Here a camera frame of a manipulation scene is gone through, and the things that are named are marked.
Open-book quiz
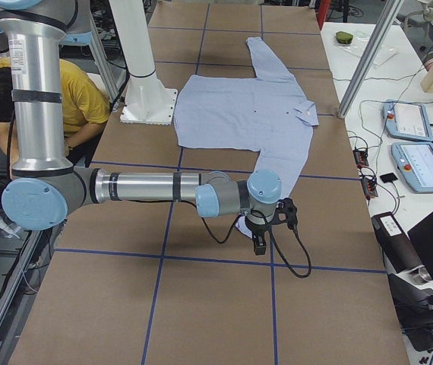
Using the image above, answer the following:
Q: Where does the small black pad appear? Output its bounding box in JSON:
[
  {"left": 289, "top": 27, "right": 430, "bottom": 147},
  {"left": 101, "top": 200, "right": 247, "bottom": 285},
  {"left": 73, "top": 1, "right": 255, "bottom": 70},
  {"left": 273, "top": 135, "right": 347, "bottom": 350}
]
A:
[{"left": 379, "top": 173, "right": 398, "bottom": 183}]

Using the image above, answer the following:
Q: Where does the light blue striped shirt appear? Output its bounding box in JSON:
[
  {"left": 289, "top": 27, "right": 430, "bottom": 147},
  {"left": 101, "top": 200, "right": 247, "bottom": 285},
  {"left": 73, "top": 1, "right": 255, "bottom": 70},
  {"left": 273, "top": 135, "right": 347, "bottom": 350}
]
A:
[{"left": 174, "top": 37, "right": 319, "bottom": 198}]

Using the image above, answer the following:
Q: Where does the green cloth pouch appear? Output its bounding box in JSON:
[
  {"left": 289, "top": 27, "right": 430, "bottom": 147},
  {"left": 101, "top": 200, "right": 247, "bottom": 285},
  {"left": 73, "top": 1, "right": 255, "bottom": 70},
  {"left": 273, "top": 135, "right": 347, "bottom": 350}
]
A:
[{"left": 335, "top": 31, "right": 354, "bottom": 45}]

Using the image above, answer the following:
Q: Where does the lower teach pendant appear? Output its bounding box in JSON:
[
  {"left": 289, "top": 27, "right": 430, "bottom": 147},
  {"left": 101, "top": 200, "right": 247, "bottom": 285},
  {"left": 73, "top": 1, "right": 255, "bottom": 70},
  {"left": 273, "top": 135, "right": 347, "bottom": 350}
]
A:
[{"left": 390, "top": 142, "right": 433, "bottom": 193}]

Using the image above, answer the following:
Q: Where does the teach pendant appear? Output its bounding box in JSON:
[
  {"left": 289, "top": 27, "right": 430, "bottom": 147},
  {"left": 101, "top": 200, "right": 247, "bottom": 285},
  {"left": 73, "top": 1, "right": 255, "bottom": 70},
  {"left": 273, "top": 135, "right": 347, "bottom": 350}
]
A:
[
  {"left": 390, "top": 142, "right": 433, "bottom": 193},
  {"left": 382, "top": 100, "right": 433, "bottom": 142}
]

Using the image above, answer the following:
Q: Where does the clear plastic bag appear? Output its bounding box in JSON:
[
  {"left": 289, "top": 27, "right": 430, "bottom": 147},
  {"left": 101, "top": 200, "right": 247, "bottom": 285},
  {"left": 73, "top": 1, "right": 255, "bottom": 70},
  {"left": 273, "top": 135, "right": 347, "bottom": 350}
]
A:
[{"left": 333, "top": 29, "right": 399, "bottom": 68}]

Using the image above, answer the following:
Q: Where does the black electronics module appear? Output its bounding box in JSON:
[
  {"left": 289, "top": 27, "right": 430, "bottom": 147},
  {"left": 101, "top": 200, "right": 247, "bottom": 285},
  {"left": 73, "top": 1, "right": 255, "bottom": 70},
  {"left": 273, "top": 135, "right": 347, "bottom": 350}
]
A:
[{"left": 352, "top": 149, "right": 369, "bottom": 168}]

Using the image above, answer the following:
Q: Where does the black label box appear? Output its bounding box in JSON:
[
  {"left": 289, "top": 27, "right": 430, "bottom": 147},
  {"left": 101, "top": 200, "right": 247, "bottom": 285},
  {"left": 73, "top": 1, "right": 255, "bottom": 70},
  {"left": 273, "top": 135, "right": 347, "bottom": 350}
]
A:
[{"left": 371, "top": 212, "right": 422, "bottom": 272}]

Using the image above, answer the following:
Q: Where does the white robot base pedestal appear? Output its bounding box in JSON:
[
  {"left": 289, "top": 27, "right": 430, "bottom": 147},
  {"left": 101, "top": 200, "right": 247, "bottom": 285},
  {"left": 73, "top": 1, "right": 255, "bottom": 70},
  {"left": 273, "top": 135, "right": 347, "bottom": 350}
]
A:
[{"left": 109, "top": 0, "right": 178, "bottom": 125}]

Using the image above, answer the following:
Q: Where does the person in yellow shirt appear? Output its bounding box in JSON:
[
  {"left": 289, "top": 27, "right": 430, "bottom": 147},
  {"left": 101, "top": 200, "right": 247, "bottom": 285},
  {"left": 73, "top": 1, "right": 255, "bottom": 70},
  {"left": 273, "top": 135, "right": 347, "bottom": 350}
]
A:
[{"left": 0, "top": 58, "right": 110, "bottom": 167}]

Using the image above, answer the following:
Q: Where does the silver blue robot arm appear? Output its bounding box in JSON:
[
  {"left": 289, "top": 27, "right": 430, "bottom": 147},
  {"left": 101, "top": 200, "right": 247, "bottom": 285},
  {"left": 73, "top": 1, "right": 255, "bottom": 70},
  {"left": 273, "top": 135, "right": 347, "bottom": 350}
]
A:
[{"left": 0, "top": 1, "right": 281, "bottom": 255}]

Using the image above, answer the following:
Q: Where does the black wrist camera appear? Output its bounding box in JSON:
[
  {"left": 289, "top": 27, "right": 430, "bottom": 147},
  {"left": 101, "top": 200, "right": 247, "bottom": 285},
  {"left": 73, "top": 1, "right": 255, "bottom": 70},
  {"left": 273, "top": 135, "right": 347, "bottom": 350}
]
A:
[{"left": 274, "top": 198, "right": 298, "bottom": 230}]

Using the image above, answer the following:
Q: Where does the aluminium frame post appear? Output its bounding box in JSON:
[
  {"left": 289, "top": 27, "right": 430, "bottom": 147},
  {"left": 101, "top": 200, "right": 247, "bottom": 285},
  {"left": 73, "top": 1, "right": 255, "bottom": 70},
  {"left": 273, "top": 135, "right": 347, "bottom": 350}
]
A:
[{"left": 337, "top": 0, "right": 403, "bottom": 119}]

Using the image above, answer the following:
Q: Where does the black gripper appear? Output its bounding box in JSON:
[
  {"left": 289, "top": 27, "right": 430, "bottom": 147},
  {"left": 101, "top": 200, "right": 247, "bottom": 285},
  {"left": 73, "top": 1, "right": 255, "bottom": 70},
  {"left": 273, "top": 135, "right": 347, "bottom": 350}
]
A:
[{"left": 245, "top": 215, "right": 267, "bottom": 255}]

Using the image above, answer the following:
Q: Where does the upper teach pendant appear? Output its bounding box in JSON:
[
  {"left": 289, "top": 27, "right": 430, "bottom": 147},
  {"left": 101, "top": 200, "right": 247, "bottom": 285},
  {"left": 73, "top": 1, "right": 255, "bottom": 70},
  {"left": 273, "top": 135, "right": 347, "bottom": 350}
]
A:
[{"left": 382, "top": 100, "right": 433, "bottom": 142}]

